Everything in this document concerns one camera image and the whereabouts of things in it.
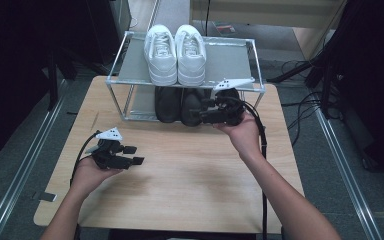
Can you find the black tripod stand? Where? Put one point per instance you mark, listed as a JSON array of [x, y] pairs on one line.
[[313, 71]]

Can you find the white sneaker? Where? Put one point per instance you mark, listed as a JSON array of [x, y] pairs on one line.
[[190, 56], [161, 56]]

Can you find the person's dark clothing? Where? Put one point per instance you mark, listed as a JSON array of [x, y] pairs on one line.
[[180, 236]]

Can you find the black curtain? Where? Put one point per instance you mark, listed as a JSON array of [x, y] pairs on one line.
[[13, 66], [373, 66]]

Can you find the gray table bracket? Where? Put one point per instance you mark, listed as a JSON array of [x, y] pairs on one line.
[[45, 196]]

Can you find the dark cabinet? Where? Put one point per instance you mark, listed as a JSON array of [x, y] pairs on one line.
[[113, 26]]

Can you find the black slipper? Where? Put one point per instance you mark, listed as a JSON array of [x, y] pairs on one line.
[[168, 105], [190, 106]]

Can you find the metal shoe rack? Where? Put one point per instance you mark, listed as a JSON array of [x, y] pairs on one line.
[[226, 60]]

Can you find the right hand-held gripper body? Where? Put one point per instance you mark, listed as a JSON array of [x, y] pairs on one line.
[[228, 108]]

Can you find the light wooden cabinet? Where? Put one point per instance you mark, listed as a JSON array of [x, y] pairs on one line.
[[266, 13]]

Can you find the small red object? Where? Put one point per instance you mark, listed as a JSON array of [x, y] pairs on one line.
[[226, 28]]

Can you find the person's right hand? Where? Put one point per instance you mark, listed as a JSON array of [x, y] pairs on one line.
[[245, 136]]

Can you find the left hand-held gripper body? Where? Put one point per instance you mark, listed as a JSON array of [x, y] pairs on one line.
[[108, 156]]

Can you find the person's left hand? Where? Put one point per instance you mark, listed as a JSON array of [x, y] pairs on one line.
[[88, 176]]

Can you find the metal floor rail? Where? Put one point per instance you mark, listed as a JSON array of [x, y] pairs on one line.
[[352, 186], [153, 16], [19, 186]]

